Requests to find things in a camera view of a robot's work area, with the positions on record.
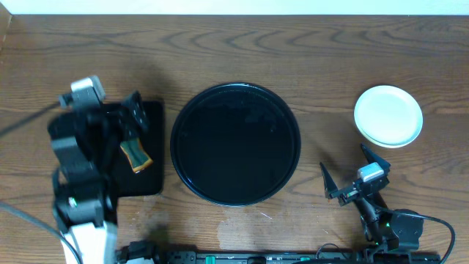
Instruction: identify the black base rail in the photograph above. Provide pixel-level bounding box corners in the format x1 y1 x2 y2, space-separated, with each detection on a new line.
115 241 440 264

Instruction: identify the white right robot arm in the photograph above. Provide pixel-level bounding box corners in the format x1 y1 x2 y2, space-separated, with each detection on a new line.
320 144 424 254

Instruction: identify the mint plate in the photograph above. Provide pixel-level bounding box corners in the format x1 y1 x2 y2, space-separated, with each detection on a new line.
354 85 424 133

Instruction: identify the yellow plate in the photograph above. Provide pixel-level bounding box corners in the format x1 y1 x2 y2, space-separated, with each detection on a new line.
359 129 421 148

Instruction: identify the black rectangular tray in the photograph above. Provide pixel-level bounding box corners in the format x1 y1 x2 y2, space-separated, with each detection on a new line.
97 101 165 197

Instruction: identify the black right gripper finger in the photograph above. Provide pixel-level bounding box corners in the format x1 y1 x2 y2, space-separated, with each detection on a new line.
320 162 338 199
361 144 391 172

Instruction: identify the orange green scrub sponge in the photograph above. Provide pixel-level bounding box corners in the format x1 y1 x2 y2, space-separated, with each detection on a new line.
119 138 153 174

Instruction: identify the black round tray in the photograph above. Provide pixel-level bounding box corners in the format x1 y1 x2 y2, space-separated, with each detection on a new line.
170 82 301 207

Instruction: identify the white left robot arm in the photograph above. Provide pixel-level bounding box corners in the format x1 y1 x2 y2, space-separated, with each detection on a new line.
48 92 153 263

